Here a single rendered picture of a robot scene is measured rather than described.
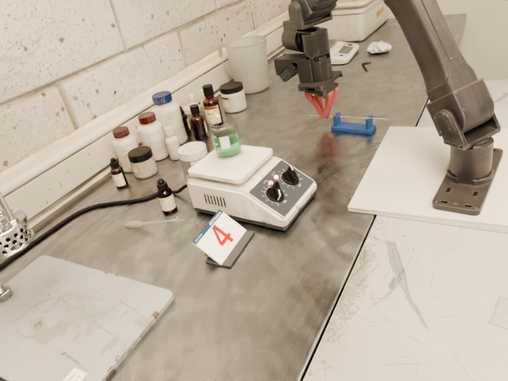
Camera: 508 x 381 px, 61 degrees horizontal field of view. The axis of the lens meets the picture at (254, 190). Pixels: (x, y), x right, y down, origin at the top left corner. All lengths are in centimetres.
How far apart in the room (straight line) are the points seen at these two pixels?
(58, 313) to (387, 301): 46
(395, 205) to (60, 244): 60
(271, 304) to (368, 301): 13
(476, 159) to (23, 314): 73
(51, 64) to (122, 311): 59
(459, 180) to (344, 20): 113
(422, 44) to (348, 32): 106
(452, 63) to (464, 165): 16
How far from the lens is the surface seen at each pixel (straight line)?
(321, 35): 99
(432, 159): 88
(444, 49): 76
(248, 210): 74
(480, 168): 78
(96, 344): 64
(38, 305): 75
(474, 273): 66
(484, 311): 61
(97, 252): 82
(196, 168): 79
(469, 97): 75
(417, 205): 76
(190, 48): 141
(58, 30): 107
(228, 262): 69
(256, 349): 57
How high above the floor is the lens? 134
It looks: 31 degrees down
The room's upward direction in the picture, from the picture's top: 11 degrees counter-clockwise
